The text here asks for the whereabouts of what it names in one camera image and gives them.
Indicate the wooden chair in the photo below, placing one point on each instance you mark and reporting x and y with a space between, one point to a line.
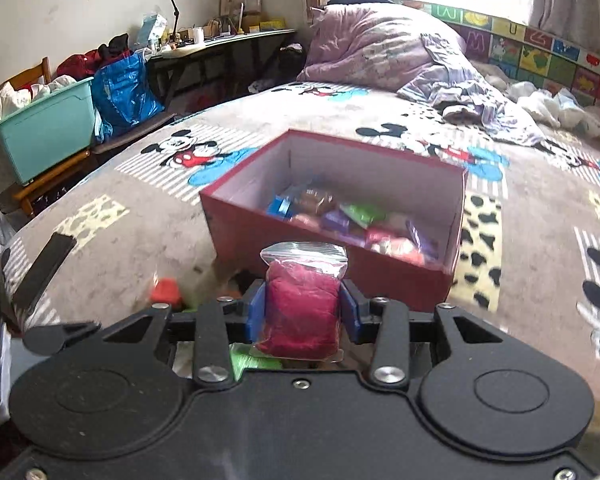
40 187

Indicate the black cloth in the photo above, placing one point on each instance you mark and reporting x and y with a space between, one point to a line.
115 45

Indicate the black desk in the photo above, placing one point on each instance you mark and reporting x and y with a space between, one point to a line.
230 40

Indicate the white cup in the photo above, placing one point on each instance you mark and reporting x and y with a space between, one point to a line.
198 36

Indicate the purple quilt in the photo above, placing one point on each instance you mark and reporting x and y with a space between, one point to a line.
375 45

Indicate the red jacket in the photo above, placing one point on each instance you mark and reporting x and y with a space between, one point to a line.
80 65

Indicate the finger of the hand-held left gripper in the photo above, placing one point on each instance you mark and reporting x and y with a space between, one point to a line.
60 337
42 272

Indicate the orange block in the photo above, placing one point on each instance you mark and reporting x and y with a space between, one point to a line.
166 291

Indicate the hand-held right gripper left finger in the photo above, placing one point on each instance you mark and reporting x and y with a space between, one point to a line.
256 312

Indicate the plastic bag of red cloth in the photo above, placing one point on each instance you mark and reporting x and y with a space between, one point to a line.
302 310

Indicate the white plastic bag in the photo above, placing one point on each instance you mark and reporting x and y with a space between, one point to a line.
0 235

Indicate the teal plastic storage bin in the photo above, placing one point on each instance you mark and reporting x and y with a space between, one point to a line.
45 130

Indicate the pile of colourful small packets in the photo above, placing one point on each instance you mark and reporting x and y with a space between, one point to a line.
350 220

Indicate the yellow box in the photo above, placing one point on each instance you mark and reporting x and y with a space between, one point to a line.
272 24

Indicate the blue shopping bag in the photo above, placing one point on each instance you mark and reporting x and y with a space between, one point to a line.
122 92

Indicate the red cardboard box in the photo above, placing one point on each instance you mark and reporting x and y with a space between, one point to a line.
330 272

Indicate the blue tissue pack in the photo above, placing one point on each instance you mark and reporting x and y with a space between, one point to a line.
152 27

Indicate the green packet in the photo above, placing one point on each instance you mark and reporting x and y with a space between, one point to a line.
242 360

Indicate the cartoon mouse printed blanket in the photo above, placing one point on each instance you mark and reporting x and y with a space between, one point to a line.
130 240

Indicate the white cloth in bin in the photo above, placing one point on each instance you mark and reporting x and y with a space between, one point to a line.
10 97

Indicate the pile of white clothes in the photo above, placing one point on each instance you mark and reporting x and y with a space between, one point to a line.
555 105

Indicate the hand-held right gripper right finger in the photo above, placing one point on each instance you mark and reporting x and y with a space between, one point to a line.
351 312

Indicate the alphabet foam mat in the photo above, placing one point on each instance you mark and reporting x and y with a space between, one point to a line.
540 55

